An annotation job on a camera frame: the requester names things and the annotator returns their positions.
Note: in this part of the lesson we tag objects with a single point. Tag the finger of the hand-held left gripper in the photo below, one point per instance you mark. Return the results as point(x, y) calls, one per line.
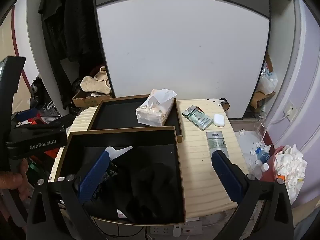
point(25, 114)
point(57, 123)

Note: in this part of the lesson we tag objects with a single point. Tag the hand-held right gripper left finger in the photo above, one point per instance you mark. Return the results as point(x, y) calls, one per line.
point(94, 177)

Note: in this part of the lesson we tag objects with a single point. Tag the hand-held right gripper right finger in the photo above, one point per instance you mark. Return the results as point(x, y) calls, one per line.
point(227, 177)

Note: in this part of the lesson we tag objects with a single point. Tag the black printed packet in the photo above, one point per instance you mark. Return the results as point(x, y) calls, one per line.
point(111, 173)

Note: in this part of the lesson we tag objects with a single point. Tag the black garment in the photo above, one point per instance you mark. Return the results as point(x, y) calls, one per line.
point(150, 187)

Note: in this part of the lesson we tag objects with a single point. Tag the shallow black-lined cardboard box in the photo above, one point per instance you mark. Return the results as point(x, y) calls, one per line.
point(117, 115)

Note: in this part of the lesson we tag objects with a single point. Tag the deep black-lined cardboard box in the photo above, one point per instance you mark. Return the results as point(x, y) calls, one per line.
point(150, 142)

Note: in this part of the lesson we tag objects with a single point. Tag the soft tissue pack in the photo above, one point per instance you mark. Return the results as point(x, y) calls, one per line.
point(155, 110)

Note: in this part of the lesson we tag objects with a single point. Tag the person's left hand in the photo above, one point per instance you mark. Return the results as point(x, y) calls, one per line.
point(11, 180)

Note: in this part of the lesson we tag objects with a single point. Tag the black plastic bag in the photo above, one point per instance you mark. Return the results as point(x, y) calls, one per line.
point(75, 111)
point(37, 90)

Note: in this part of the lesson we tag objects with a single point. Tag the cream door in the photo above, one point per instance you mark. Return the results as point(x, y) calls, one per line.
point(20, 92)

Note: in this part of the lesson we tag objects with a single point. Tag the cream ribbed suitcase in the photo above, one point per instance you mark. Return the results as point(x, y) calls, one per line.
point(200, 175)

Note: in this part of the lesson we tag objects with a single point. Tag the white paper sheet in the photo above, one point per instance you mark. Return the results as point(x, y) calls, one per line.
point(117, 152)

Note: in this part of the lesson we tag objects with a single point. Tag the silver cigarette pack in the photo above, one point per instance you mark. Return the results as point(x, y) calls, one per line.
point(216, 142)

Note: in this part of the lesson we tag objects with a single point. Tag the brown cardboard box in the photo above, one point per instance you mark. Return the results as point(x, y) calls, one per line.
point(87, 101)

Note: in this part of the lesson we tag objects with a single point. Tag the clear bottle with white cap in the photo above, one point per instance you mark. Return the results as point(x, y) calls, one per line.
point(263, 167)

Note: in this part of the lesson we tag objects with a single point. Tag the blue-label water bottle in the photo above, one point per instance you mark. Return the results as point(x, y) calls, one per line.
point(262, 155)

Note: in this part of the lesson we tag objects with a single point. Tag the scattered crumpled floor tissues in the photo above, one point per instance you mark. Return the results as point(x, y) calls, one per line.
point(255, 145)

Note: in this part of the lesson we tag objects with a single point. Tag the cream fleece garment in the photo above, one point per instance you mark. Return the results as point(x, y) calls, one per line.
point(95, 85)

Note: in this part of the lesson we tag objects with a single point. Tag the red trash bin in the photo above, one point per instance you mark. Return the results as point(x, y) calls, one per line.
point(277, 151)

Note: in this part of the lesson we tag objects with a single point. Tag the white earbuds case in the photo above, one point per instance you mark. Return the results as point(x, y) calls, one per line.
point(219, 120)

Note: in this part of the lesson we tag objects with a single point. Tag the open green cigarette pack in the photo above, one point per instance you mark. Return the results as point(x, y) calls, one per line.
point(200, 120)

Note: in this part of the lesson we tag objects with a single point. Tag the clear plastic wrapper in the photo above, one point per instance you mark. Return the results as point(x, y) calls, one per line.
point(260, 122)

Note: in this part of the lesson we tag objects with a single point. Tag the red bin with tissues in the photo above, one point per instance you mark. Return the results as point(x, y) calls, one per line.
point(292, 165)

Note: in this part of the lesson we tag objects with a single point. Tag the cream fleece slipper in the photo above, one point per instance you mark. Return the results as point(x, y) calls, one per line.
point(102, 73)

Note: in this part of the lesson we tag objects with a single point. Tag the white power strip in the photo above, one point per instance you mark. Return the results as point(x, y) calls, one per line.
point(160, 230)

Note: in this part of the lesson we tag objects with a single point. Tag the folded brown cardboard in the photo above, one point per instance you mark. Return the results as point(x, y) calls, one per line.
point(261, 98)

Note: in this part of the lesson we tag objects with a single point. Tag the row of hanging black clothes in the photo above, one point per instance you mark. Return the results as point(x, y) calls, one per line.
point(75, 30)

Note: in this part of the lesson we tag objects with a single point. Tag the white plastic bag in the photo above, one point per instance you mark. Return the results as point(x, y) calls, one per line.
point(268, 80)

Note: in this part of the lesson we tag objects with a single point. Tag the white wardrobe sliding door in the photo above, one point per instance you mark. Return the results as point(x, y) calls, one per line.
point(175, 55)

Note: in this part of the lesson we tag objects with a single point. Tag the white wall outlet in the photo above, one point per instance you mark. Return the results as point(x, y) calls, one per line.
point(291, 110)

